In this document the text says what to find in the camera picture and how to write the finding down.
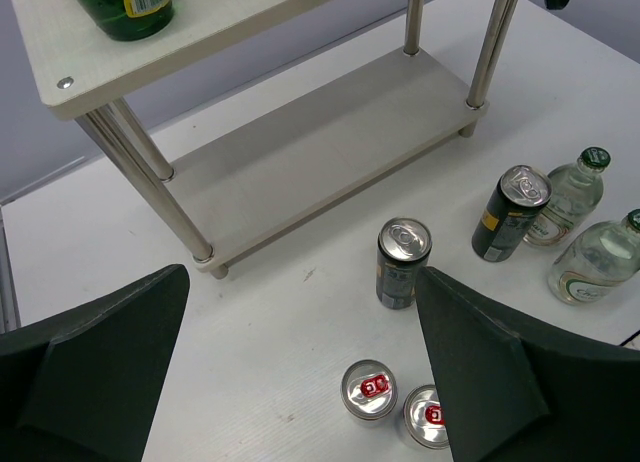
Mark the silver red can front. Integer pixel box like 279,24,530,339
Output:
402,384,449,450

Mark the clear bottle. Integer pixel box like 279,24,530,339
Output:
547,209,639,305
523,146,611,248

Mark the black can left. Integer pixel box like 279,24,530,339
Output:
376,217,433,310

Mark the black can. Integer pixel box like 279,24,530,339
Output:
376,217,433,310
471,165,552,263

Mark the silver red can rear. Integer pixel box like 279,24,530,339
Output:
340,359,398,426

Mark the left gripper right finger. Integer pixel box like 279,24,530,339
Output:
415,267,639,461

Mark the silver red can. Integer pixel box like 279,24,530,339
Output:
340,359,398,426
402,384,449,450

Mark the white two-tier shelf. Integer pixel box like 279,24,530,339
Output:
11,0,518,278

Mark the green glass bottle front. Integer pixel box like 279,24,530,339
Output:
76,0,174,42

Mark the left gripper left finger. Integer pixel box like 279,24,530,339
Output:
1,264,190,461

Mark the black can right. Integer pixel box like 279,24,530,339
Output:
471,165,552,263

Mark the left metal table rail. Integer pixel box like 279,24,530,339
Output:
0,220,21,334

